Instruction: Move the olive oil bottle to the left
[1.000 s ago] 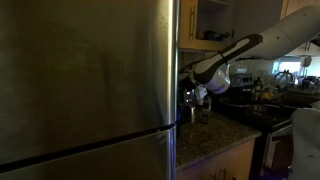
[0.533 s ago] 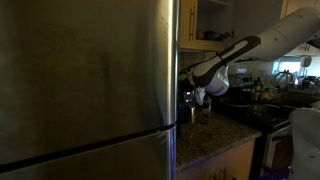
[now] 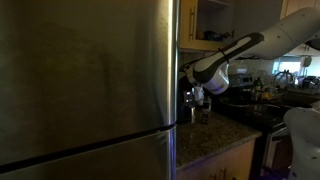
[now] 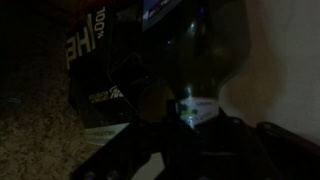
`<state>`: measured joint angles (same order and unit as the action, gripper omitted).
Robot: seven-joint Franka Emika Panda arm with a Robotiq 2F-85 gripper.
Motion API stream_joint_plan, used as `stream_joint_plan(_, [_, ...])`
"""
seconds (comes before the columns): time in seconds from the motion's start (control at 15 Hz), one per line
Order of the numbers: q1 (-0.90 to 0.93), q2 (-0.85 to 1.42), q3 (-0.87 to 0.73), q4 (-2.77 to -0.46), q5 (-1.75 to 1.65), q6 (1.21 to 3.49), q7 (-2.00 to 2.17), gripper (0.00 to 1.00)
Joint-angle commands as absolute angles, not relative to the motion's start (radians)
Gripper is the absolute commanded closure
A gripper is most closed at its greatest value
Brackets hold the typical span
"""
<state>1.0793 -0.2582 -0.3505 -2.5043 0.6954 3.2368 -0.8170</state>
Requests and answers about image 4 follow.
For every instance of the dark green olive oil bottle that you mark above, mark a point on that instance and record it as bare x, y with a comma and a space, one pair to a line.
206, 50

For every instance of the black printed carton box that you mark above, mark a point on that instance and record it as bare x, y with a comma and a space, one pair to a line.
96, 73

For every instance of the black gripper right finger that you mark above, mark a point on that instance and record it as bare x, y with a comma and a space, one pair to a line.
266, 156

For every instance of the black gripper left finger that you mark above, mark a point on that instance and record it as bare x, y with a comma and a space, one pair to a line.
140, 140

